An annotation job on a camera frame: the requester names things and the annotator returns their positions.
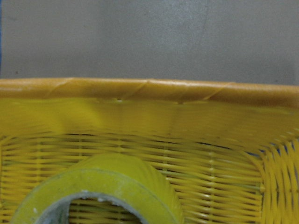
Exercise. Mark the yellow tape roll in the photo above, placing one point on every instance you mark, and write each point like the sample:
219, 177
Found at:
124, 180

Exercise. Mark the yellow woven plastic basket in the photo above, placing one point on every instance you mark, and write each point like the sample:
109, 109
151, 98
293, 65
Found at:
231, 151

